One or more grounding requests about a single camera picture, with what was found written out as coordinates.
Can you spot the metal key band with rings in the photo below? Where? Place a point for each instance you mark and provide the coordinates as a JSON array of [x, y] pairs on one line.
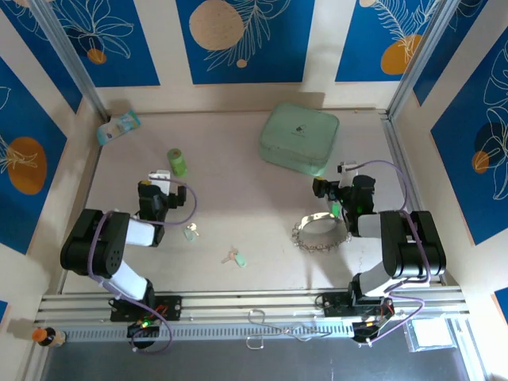
[[313, 217]]

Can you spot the key with pale translucent tag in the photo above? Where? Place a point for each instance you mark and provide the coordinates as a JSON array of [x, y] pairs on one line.
[[189, 234]]

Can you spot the key with mint green tag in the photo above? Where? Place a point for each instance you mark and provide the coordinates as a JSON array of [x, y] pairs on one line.
[[239, 260]]

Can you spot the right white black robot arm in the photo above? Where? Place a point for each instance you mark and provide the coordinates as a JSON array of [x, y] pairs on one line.
[[416, 246]]

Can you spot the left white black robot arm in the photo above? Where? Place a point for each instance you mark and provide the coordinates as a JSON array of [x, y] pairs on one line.
[[91, 246]]

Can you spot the green cylindrical bottle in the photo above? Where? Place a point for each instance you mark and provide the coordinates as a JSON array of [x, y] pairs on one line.
[[177, 162]]

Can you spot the mint green zip case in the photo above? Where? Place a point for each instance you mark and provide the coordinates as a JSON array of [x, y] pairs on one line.
[[297, 135]]

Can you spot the blue white tissue packet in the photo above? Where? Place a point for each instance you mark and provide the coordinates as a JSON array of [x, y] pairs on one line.
[[117, 128]]

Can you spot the blue poster with dark circle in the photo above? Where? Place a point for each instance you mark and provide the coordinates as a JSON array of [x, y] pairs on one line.
[[476, 198]]

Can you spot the blue poster with lily drawing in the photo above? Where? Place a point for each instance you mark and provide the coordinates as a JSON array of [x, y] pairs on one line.
[[119, 59]]

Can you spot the blue poster with orange oval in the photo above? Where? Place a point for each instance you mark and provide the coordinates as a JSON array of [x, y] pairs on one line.
[[20, 119]]

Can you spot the blue poster with beige circle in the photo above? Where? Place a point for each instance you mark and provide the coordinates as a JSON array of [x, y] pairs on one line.
[[278, 47]]

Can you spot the blue poster with feather drawing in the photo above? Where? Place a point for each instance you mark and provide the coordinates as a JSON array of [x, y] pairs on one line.
[[357, 39]]

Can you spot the grey metal box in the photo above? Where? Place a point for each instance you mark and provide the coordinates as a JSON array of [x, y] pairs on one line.
[[430, 335]]

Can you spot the brown bottle with orange cap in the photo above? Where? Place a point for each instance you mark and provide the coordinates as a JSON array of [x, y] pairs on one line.
[[47, 336]]

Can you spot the small blue poster corner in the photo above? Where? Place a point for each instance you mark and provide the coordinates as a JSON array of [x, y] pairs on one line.
[[3, 311], [503, 305]]

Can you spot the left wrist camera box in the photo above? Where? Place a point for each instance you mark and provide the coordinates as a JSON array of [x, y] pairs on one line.
[[160, 176]]

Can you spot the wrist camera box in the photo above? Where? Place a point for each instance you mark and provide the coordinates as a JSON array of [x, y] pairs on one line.
[[347, 166], [160, 176]]

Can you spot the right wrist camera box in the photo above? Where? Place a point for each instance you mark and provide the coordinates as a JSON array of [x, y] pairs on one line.
[[347, 166]]

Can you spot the aluminium side rail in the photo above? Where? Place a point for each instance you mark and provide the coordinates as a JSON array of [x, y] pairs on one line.
[[401, 158]]

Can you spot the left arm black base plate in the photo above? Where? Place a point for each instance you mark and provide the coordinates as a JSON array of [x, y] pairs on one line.
[[170, 309]]

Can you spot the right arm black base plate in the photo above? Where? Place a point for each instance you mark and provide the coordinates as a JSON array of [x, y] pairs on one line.
[[333, 305]]

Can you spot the long aluminium base rail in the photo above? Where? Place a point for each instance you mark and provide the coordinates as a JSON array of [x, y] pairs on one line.
[[254, 301]]

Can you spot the aluminium corner post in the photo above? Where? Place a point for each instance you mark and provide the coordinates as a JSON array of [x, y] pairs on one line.
[[428, 51], [75, 63]]

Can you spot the blue floral wall poster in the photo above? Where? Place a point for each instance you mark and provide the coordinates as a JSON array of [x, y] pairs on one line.
[[468, 39], [39, 59]]

